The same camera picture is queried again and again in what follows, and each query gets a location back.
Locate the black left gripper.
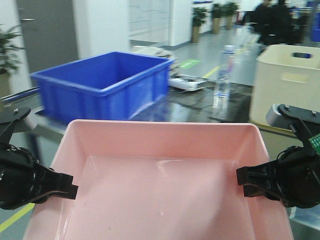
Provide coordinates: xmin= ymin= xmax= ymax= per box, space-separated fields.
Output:
xmin=0 ymin=143 xmax=78 ymax=210

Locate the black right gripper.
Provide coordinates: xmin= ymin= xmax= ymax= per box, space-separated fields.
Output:
xmin=236 ymin=146 xmax=320 ymax=209

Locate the pink plastic bin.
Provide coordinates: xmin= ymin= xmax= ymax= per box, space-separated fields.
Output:
xmin=24 ymin=120 xmax=293 ymax=240

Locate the cream plastic storage bin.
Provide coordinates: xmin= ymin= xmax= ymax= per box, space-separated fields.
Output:
xmin=249 ymin=44 xmax=320 ymax=126

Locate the clear water bottle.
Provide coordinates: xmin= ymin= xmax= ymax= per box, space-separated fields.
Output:
xmin=213 ymin=45 xmax=236 ymax=108

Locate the blue plastic crate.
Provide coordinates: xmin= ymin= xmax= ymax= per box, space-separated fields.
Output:
xmin=30 ymin=51 xmax=173 ymax=124

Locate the white handheld device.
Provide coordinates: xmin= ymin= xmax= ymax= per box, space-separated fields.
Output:
xmin=168 ymin=74 xmax=207 ymax=92

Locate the seated person in black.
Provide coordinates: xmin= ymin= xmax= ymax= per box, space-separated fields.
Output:
xmin=241 ymin=0 xmax=296 ymax=46

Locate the potted plant gold pot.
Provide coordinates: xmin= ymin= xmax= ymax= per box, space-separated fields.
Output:
xmin=191 ymin=7 xmax=208 ymax=43

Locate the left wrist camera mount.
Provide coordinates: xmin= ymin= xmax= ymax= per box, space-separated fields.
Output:
xmin=0 ymin=107 xmax=38 ymax=149

